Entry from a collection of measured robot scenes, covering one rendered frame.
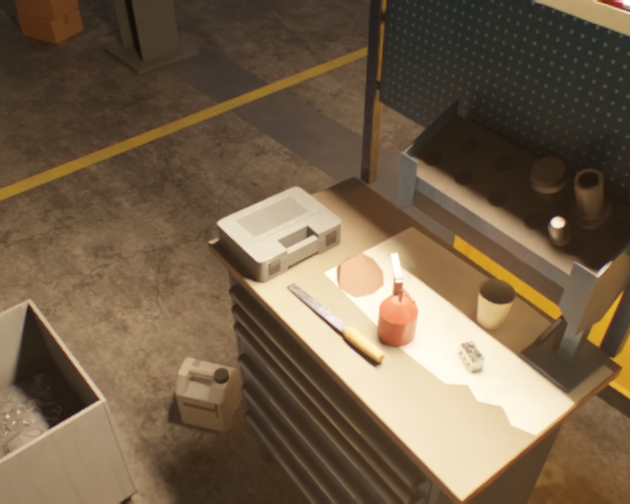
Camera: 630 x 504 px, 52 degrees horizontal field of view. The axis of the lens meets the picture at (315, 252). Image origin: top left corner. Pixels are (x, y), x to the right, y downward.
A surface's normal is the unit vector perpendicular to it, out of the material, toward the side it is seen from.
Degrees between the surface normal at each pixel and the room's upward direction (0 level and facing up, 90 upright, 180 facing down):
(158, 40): 90
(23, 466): 90
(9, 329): 90
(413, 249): 0
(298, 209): 0
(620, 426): 0
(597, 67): 90
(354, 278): 24
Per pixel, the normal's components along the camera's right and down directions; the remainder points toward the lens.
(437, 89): -0.80, 0.40
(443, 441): 0.00, -0.75
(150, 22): 0.65, 0.50
